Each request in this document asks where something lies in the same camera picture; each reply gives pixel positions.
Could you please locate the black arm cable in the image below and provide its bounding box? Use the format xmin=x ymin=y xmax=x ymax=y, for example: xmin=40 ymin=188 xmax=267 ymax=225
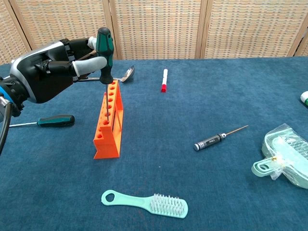
xmin=0 ymin=101 xmax=13 ymax=156

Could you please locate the mint green scrub brush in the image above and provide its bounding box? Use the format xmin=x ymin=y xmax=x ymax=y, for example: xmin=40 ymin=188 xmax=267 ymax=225
xmin=101 ymin=190 xmax=189 ymax=219

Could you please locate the steel ladle black handle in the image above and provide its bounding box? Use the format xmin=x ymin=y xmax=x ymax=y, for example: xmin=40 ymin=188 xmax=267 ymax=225
xmin=77 ymin=65 xmax=135 ymax=84

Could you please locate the short green black screwdriver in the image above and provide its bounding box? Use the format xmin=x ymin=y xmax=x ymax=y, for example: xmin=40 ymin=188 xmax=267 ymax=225
xmin=96 ymin=27 xmax=114 ymax=124

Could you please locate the orange tool rack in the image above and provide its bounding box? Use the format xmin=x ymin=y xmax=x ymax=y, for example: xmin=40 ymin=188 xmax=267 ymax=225
xmin=93 ymin=80 xmax=125 ymax=160

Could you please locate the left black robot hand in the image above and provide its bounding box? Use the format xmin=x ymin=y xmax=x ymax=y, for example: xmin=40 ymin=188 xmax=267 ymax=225
xmin=11 ymin=36 xmax=108 ymax=104

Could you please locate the blue table cloth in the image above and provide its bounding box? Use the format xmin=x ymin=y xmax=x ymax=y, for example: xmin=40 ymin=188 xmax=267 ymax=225
xmin=0 ymin=56 xmax=308 ymax=231

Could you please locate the white marker red cap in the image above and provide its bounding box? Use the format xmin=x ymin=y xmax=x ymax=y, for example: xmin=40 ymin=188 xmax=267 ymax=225
xmin=160 ymin=69 xmax=168 ymax=93

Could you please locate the woven folding screen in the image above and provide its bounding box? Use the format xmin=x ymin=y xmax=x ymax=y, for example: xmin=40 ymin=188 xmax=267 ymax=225
xmin=0 ymin=0 xmax=308 ymax=65

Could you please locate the long teal black screwdriver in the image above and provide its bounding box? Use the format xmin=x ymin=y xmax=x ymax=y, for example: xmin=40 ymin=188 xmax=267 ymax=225
xmin=9 ymin=114 xmax=76 ymax=128

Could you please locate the mint dustpan in plastic bag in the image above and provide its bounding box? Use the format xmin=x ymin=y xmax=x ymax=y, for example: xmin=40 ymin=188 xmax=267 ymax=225
xmin=251 ymin=123 xmax=308 ymax=190

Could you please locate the black precision screwdriver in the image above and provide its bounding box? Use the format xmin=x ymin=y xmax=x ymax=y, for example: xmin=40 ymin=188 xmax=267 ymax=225
xmin=193 ymin=125 xmax=249 ymax=152

